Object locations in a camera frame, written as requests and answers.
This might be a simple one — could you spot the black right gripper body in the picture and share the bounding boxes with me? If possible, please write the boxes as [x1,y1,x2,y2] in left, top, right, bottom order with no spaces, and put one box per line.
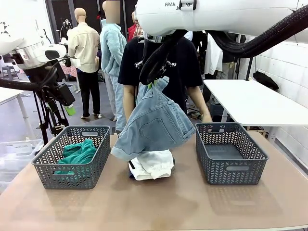
[144,30,188,73]

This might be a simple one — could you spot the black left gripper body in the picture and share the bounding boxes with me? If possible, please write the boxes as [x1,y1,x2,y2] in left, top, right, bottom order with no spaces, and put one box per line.
[56,83,73,102]

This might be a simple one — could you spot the teal green top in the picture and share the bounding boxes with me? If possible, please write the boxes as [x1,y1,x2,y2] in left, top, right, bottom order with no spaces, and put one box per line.
[54,139,97,175]

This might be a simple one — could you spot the light blue denim shorts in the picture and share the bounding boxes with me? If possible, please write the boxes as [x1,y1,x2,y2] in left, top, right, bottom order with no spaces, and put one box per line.
[110,76,196,161]

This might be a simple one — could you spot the white shorts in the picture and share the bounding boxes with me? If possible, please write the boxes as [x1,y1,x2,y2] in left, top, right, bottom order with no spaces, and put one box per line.
[128,149,175,181]

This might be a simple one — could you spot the person's left forearm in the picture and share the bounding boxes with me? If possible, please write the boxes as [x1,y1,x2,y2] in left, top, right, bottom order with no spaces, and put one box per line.
[187,86,210,117]

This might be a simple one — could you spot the person's right forearm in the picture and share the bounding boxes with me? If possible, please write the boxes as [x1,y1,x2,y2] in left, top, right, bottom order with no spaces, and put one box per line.
[123,84,136,121]

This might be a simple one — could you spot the red checkered tablecloth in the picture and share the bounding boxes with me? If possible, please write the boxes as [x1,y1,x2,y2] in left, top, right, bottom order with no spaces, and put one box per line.
[60,64,77,77]

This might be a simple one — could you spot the person in black t-shirt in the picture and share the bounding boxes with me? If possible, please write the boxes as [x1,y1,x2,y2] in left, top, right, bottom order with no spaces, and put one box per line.
[117,31,204,114]

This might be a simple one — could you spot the mannequin in plaid hooded shirt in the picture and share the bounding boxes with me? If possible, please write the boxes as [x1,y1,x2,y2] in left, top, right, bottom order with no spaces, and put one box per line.
[132,23,144,39]

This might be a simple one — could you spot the mannequin in red top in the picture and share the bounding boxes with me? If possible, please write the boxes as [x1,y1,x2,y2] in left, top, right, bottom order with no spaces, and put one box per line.
[127,12,138,43]

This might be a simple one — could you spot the mannequin in light blue fleece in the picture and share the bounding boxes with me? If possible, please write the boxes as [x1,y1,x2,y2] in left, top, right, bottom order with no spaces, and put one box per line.
[100,0,128,133]

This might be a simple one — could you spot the mannequin in cream jacket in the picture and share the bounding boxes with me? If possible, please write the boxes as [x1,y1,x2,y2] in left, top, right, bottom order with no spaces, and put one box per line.
[67,7,101,119]

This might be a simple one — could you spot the mannequin in white shirt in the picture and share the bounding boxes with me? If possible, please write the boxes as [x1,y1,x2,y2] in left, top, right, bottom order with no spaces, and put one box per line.
[204,32,223,75]

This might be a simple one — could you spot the grey plastic lattice basket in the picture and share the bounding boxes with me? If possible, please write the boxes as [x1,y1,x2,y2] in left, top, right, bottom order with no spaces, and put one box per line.
[31,125,111,190]
[194,122,270,185]

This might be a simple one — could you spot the clear plastic storage box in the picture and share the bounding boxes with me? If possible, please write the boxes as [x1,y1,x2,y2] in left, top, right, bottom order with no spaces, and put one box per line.
[0,139,44,193]

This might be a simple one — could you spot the slim black tripod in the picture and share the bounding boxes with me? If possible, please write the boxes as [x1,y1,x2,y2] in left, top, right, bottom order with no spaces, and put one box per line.
[244,57,254,81]

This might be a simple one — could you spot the white table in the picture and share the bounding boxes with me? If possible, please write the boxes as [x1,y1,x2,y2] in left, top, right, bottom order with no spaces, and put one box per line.
[203,79,308,127]

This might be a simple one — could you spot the black bag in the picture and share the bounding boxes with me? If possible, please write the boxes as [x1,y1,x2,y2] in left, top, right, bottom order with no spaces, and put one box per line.
[253,70,280,91]

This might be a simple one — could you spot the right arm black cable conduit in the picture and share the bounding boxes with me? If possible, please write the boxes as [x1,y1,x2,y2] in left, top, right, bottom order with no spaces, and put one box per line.
[209,4,308,58]

